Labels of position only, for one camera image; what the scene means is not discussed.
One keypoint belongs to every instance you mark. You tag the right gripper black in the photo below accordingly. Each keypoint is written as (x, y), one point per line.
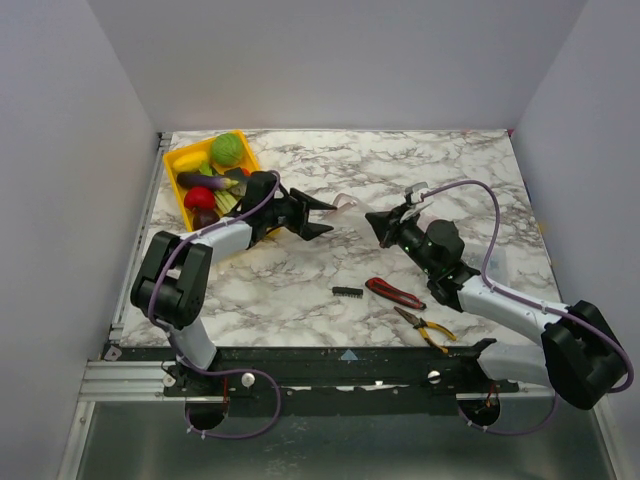
(394, 230)

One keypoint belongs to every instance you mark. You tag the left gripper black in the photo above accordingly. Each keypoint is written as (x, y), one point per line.
(302, 204)

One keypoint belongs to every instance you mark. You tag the green cabbage toy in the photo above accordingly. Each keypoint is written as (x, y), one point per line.
(227, 151)

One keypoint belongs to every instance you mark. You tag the red apple toy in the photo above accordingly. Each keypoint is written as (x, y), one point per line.
(199, 198)

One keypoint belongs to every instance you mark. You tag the purple eggplant toy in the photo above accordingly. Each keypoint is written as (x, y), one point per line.
(189, 180)

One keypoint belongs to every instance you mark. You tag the clear zip top bag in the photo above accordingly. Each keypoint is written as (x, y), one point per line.
(350, 214)

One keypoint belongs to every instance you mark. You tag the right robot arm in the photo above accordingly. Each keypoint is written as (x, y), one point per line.
(571, 349)

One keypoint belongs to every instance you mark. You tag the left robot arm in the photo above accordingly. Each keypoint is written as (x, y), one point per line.
(171, 283)

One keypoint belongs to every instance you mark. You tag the red black utility knife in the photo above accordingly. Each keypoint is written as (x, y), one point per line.
(383, 289)

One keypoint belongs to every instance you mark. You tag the grey fish toy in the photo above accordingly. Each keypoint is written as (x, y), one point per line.
(239, 178)

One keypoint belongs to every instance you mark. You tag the white celery toy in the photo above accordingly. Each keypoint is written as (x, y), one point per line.
(225, 201)

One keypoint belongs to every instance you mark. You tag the clear small plastic box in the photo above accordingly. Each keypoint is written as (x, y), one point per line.
(497, 267)

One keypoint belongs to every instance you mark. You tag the yellow plastic tray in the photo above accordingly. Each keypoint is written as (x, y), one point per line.
(250, 163)

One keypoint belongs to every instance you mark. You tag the yellow lemon toy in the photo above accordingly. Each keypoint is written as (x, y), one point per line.
(190, 162)

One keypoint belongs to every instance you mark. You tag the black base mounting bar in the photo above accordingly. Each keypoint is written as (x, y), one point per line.
(264, 401)

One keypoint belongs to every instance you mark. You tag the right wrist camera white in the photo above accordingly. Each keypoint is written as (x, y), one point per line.
(414, 201)

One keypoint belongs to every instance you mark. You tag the yellow handled pliers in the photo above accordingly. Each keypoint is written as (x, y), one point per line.
(423, 326)

